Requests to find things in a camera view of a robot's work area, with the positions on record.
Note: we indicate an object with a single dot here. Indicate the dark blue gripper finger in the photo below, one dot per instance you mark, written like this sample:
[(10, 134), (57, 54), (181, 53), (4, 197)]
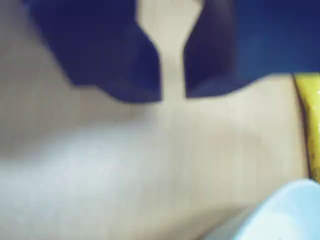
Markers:
[(250, 37), (100, 45)]

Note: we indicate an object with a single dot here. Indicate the yellow coffee stick packet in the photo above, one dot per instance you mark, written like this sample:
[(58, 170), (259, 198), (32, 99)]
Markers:
[(311, 112)]

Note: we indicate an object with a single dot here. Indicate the light green plastic bowl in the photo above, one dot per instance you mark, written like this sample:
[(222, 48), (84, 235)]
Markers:
[(287, 215)]

